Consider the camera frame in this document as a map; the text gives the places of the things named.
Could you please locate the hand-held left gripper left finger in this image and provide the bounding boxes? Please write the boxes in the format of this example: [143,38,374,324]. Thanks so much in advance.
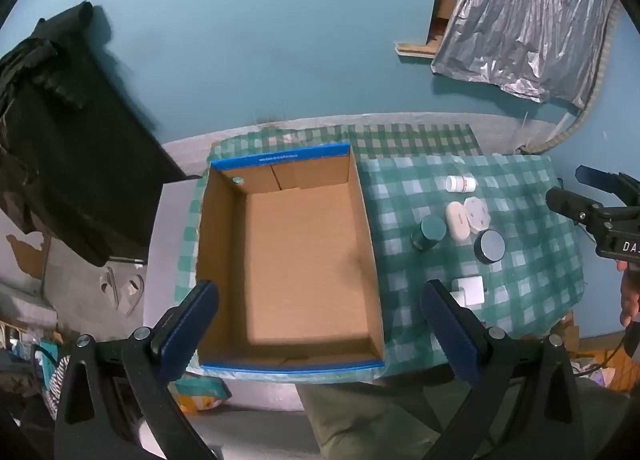
[54,280,221,460]

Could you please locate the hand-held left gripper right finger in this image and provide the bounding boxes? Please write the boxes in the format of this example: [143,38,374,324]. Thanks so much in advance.
[420,279,593,460]

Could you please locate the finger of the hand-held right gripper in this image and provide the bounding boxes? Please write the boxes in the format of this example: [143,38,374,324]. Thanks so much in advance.
[545,187,609,241]
[575,165,640,208]

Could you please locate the large white power adapter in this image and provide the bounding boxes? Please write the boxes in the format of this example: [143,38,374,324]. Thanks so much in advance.
[450,276,487,311]

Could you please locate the white round disc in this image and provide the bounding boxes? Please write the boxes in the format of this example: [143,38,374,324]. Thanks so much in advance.
[473,229,506,265]

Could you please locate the white octagonal box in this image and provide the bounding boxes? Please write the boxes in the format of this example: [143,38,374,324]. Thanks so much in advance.
[463,196,490,232]

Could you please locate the green cylindrical jar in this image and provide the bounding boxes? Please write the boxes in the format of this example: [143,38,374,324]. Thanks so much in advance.
[411,215,447,252]

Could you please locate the white oval case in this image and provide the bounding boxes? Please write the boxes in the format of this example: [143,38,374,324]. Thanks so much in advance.
[445,201,471,242]

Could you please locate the blue-rimmed cardboard box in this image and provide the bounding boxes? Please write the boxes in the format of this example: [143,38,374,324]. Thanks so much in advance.
[192,140,387,372]

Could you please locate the person's right hand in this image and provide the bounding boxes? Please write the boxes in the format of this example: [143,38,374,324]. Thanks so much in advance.
[618,260,640,328]

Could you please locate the grey sandal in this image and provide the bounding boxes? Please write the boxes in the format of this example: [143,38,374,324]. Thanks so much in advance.
[100,269,119,312]
[120,274,146,317]

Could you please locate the colourful printed bag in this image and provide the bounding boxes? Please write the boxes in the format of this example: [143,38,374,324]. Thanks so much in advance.
[177,374,233,413]

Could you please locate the green checked tablecloth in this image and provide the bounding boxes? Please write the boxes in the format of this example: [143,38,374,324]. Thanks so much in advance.
[172,124,587,386]

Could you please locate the olive green trousers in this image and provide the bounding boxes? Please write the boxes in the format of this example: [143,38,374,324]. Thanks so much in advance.
[297,365,501,460]

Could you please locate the striped cloth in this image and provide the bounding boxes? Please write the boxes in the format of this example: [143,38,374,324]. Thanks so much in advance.
[47,355,77,421]

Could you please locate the silver foil bag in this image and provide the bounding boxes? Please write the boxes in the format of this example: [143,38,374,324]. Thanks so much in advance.
[431,0,618,111]

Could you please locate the black cloth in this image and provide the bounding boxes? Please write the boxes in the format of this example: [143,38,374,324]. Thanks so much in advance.
[0,0,201,268]

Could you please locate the wooden board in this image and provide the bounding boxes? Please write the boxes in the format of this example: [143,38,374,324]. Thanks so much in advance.
[395,43,437,60]

